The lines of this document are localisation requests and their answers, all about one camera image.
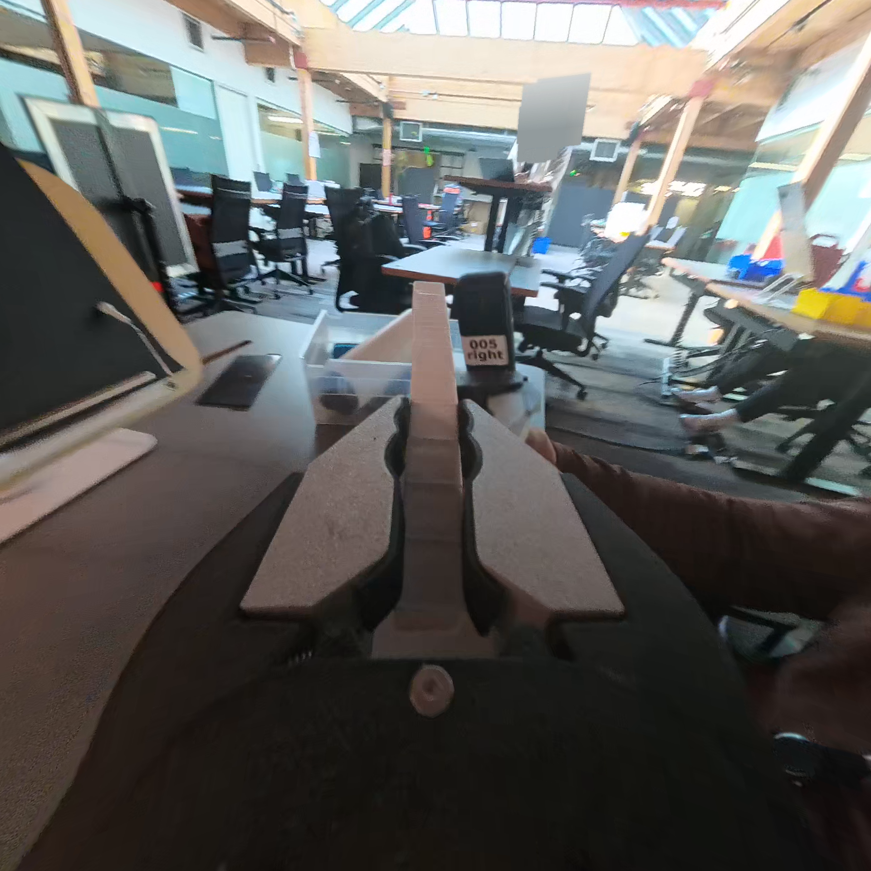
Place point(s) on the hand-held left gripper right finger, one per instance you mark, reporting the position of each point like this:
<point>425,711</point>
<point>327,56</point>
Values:
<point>537,537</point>

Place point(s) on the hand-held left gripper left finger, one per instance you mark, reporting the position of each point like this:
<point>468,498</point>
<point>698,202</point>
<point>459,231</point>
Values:
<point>326,531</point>

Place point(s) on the pale plastic wedge piece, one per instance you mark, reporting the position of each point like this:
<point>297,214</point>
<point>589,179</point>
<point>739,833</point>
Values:
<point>432,408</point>

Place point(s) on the person's right forearm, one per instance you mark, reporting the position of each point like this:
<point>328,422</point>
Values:
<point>680,531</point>

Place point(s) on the dark round object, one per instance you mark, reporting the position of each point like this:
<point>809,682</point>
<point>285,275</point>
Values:
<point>338,401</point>

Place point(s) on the person's right hand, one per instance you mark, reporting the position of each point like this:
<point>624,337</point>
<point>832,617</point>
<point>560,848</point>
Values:
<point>543,446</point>

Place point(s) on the brown office desk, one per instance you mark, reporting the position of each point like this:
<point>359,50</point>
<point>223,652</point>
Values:
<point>463,262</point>

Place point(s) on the small blue plastic bin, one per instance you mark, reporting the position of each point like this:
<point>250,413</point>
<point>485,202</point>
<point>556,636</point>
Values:
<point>542,246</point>

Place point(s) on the black mesh office chair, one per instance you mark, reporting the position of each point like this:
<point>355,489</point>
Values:
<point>599,292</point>

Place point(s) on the tall standing desk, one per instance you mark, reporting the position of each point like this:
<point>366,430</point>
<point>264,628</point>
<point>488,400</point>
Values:
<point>500,184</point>

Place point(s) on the black office chair with jacket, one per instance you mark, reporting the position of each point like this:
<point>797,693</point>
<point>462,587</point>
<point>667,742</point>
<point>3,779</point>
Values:
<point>367,252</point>

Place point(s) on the dark laptop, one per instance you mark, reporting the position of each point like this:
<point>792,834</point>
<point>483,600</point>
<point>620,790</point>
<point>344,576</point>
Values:
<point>497,170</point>

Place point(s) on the clear plastic box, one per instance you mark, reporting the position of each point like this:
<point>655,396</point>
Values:
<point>320,371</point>

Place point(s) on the black flat tablet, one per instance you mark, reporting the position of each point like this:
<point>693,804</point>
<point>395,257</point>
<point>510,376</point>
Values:
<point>238,381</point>

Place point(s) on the thin brown stick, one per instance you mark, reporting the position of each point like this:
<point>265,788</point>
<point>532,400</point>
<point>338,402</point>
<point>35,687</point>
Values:
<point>224,351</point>

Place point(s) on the white flat stand base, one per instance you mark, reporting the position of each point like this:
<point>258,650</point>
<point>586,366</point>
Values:
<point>68,483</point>

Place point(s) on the long wooden workbench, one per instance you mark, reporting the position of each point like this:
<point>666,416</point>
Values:
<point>762,306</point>

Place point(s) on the white-headed pin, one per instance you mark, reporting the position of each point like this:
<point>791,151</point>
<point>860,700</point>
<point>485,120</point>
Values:
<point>112,313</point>

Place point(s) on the yellow plastic bin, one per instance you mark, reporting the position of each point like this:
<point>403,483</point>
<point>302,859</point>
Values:
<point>827,306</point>

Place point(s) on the black board with wooden rim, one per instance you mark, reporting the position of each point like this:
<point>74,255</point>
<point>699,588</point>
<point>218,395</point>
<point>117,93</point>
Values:
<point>54,306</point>

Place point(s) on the white-framed dark panel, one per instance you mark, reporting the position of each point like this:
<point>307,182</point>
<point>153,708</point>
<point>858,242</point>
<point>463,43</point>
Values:
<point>143,184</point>

